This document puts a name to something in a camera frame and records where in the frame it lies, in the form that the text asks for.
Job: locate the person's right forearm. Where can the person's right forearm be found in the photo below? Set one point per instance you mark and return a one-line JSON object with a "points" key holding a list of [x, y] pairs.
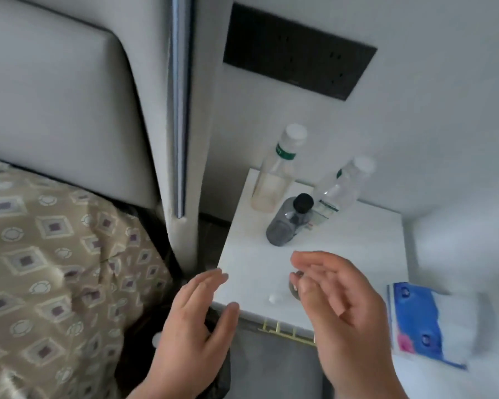
{"points": [[370, 392]]}

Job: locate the small black-capped bottle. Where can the small black-capped bottle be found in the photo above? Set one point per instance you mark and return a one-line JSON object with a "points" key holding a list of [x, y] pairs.
{"points": [[285, 224]]}

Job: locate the white nightstand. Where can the white nightstand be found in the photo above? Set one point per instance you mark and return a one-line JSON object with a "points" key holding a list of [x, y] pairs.
{"points": [[357, 245]]}

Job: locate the clear bottle white label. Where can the clear bottle white label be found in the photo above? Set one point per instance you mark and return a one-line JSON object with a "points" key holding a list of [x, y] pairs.
{"points": [[337, 195]]}

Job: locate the person's left hand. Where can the person's left hand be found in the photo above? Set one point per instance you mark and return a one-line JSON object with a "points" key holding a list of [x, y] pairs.
{"points": [[191, 340]]}

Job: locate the blue white tissue pack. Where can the blue white tissue pack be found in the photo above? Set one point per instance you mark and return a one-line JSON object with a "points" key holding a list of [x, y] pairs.
{"points": [[420, 319]]}

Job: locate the clear bottle yellowish residue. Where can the clear bottle yellowish residue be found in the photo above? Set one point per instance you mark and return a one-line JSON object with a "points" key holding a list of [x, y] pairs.
{"points": [[272, 182]]}

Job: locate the person's left forearm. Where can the person's left forearm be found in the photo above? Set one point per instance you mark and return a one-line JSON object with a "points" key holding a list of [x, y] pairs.
{"points": [[170, 393]]}

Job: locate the person's right hand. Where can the person's right hand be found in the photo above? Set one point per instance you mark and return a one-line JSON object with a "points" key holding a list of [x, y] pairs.
{"points": [[353, 324]]}

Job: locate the white trash bin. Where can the white trash bin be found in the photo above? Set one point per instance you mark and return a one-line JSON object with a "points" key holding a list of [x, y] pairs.
{"points": [[223, 380]]}

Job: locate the silver metal bar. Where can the silver metal bar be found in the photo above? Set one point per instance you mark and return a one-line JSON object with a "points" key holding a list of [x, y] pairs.
{"points": [[178, 120]]}

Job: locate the black wall socket panel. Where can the black wall socket panel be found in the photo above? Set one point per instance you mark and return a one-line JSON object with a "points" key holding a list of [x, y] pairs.
{"points": [[295, 49]]}

